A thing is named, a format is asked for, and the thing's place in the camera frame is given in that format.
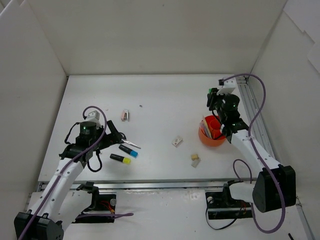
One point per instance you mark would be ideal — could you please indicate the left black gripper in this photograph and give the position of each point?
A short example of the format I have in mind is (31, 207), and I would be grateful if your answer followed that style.
(111, 132)

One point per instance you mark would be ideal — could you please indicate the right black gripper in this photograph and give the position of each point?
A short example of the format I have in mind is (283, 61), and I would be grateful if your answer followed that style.
(211, 101)

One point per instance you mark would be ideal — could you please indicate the yellow black highlighter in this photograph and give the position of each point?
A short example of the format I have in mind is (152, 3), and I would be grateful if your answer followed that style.
(119, 158)

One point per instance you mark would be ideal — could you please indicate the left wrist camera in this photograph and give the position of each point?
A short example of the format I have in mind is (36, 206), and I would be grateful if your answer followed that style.
(93, 116)

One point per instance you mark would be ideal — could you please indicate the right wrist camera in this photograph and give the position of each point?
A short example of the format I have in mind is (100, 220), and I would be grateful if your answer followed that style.
(226, 86)

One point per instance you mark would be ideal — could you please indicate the pale yellow pen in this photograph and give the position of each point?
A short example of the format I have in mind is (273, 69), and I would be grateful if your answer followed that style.
(206, 128)

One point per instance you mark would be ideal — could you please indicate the yellow eraser block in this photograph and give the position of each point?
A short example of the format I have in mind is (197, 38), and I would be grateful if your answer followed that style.
(194, 157)

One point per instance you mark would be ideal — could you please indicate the small scissors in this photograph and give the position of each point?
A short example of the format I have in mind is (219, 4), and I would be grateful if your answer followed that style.
(131, 143)

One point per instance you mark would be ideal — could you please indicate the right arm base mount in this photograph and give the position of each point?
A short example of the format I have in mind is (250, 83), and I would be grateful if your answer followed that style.
(221, 206)

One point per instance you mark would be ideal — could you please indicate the aluminium rail right side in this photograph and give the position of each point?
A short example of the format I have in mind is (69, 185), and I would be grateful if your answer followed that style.
(259, 130)

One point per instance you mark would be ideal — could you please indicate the aluminium rail front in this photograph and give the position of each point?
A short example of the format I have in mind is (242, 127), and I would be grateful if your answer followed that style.
(156, 184)

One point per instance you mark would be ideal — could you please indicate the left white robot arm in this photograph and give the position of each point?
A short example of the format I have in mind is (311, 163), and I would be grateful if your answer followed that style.
(55, 209)

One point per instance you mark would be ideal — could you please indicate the pink white stapler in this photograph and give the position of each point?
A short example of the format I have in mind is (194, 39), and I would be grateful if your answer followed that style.
(125, 116)

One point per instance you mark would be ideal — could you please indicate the purple pen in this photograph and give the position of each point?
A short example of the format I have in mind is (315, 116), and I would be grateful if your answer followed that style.
(203, 130)

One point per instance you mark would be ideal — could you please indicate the orange pen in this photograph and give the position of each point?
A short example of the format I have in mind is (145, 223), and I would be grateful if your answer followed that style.
(202, 123)

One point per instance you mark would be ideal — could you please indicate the blue black highlighter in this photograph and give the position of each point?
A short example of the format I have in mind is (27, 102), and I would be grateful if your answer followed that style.
(128, 150)

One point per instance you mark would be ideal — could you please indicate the green black highlighter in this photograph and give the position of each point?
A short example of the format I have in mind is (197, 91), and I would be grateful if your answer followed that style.
(213, 91)

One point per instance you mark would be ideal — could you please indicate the aluminium rail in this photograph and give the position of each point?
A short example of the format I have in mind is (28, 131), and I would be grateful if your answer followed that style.
(259, 130)
(156, 184)

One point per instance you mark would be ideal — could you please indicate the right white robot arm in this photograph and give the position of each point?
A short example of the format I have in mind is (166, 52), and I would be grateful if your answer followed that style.
(275, 185)

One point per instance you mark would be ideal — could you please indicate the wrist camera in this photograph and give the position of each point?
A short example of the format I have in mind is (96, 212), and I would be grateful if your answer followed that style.
(93, 116)
(226, 86)

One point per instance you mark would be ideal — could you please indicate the white pink eraser box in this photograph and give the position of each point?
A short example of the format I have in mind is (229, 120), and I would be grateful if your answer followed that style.
(177, 141)

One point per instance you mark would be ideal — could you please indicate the white eraser block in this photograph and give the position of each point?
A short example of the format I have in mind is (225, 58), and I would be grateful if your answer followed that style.
(195, 162)

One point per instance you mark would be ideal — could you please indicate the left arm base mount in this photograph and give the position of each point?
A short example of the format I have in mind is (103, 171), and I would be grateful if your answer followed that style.
(100, 208)

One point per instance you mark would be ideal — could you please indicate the orange round divided container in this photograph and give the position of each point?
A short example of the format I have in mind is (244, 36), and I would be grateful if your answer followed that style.
(217, 138)

